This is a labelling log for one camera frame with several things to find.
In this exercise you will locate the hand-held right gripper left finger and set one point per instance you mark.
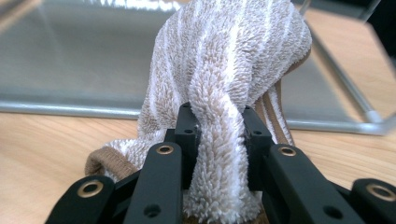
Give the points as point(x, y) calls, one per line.
point(188, 133)

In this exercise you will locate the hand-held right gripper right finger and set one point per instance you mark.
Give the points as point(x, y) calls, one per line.
point(257, 140)

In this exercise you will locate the metal rack with grey fabric shelves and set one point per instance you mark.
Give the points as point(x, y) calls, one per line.
point(77, 62)

